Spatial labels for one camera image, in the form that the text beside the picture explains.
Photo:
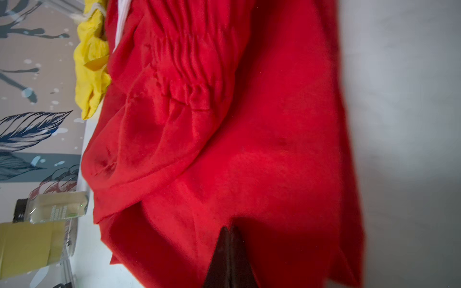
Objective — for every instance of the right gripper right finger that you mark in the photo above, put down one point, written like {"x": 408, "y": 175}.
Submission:
{"x": 241, "y": 273}

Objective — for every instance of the small black-lid jar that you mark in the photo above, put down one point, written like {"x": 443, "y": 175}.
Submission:
{"x": 51, "y": 207}

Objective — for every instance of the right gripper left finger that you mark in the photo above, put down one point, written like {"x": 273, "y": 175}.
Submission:
{"x": 219, "y": 272}

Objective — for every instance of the red shorts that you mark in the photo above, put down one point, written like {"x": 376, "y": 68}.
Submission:
{"x": 226, "y": 114}

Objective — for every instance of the yellow shorts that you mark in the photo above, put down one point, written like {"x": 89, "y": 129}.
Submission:
{"x": 91, "y": 59}

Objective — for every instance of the yellow marker cup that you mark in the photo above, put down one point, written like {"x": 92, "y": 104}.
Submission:
{"x": 27, "y": 247}

